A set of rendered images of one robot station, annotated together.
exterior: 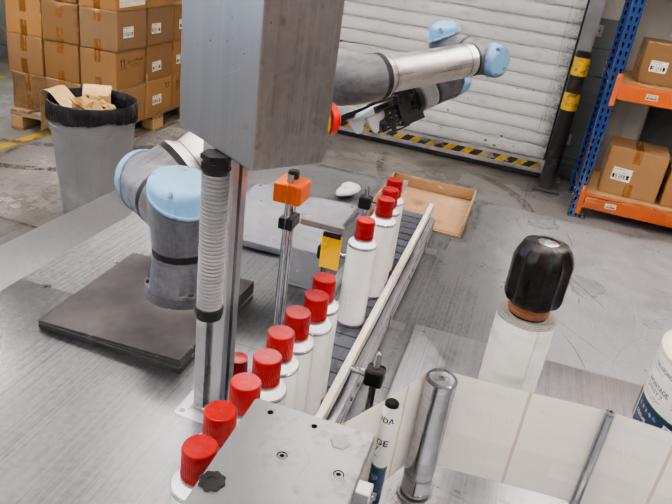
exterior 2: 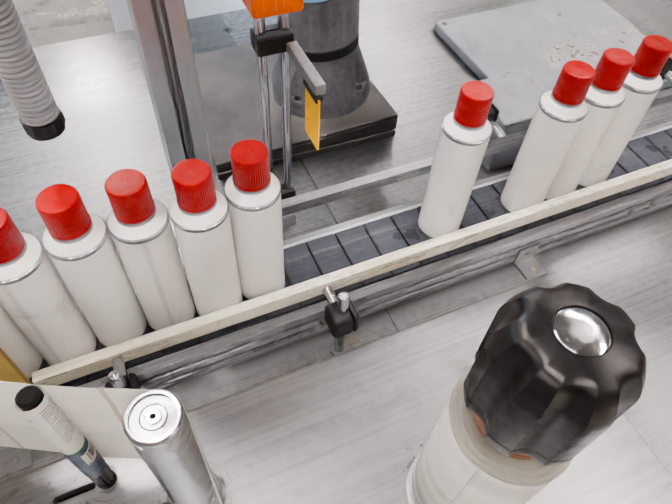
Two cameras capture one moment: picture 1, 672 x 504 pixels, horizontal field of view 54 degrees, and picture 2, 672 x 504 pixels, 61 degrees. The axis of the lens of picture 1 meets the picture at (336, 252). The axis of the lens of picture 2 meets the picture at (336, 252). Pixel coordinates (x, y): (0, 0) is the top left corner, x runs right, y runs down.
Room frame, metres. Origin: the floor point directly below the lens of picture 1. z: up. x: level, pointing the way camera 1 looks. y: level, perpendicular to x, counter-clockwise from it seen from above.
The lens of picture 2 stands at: (0.63, -0.31, 1.42)
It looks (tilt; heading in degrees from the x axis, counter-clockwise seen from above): 53 degrees down; 49
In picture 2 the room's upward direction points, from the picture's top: 4 degrees clockwise
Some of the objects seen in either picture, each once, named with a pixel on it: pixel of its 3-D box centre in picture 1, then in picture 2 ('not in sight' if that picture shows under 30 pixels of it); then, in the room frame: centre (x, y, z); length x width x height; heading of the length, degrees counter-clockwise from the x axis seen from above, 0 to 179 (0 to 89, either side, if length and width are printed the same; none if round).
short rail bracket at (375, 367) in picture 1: (373, 382); (341, 324); (0.84, -0.09, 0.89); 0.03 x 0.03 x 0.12; 76
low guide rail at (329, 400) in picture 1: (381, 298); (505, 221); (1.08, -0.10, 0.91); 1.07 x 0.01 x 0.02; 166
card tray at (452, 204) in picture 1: (424, 202); not in sight; (1.78, -0.23, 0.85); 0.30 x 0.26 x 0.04; 166
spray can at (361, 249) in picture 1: (357, 272); (455, 166); (1.03, -0.04, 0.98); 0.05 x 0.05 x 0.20
